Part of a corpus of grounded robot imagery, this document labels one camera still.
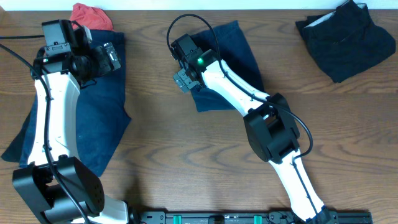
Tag red orange garment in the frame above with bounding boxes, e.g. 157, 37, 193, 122
70, 3, 114, 31

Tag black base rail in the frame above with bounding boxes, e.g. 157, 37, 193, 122
134, 211, 373, 224

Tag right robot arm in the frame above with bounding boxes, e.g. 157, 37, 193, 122
168, 34, 333, 223

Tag black folded shorts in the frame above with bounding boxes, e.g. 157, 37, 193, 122
295, 1, 396, 83

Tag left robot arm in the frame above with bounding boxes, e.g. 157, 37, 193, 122
12, 20, 129, 223

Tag navy blue shorts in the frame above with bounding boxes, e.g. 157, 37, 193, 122
191, 21, 265, 112
1, 30, 131, 177

